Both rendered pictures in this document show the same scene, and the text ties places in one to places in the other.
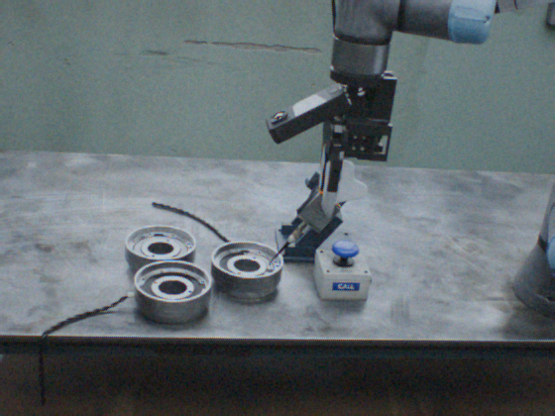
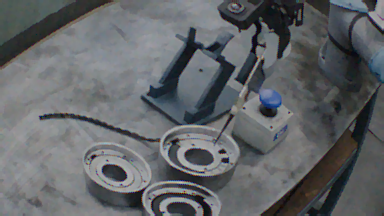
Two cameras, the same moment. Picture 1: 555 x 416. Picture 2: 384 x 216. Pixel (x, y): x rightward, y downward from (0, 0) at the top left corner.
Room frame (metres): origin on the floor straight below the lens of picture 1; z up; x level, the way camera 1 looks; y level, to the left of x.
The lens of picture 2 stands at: (0.45, 0.60, 1.46)
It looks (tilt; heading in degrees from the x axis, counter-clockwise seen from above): 36 degrees down; 314
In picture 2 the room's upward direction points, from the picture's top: 11 degrees clockwise
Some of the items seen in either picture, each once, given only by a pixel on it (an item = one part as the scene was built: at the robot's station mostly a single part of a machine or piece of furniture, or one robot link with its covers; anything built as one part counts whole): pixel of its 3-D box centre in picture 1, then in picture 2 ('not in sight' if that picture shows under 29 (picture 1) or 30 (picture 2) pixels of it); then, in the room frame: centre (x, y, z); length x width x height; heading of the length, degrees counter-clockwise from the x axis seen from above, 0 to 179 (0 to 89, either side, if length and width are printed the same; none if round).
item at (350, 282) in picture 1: (345, 273); (267, 120); (0.99, -0.11, 0.82); 0.08 x 0.07 x 0.05; 99
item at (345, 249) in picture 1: (343, 259); (268, 108); (0.99, -0.10, 0.85); 0.04 x 0.04 x 0.05
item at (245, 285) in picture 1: (246, 270); (198, 161); (0.97, 0.04, 0.82); 0.10 x 0.10 x 0.04
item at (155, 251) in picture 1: (160, 253); (114, 177); (1.00, 0.17, 0.82); 0.10 x 0.10 x 0.04
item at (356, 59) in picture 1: (359, 54); not in sight; (1.00, -0.08, 1.15); 0.08 x 0.08 x 0.05
